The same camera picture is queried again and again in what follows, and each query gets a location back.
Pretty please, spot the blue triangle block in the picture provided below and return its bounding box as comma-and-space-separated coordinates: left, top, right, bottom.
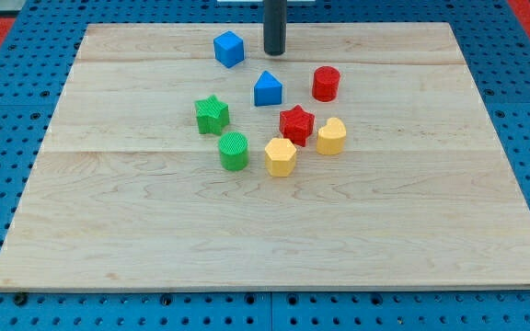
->
253, 71, 283, 107

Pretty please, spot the blue cube block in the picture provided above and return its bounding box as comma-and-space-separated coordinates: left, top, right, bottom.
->
213, 30, 245, 68

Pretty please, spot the yellow hexagon block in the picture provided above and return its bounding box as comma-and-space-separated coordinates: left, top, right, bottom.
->
264, 138, 297, 177

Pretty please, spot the green cylinder block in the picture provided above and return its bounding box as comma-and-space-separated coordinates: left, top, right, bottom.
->
218, 131, 249, 171

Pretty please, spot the red star block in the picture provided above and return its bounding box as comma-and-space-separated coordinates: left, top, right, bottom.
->
279, 105, 316, 147

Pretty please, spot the yellow heart block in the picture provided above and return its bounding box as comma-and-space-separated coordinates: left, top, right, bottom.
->
316, 118, 347, 155

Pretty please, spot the green star block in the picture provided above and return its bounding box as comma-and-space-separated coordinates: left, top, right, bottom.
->
194, 95, 230, 135

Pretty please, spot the wooden board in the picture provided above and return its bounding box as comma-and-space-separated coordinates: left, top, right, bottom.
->
0, 22, 530, 292

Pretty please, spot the red cylinder block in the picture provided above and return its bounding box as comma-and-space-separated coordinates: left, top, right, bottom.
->
312, 66, 340, 102

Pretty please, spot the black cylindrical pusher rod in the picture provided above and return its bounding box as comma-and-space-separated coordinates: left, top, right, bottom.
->
263, 0, 287, 56

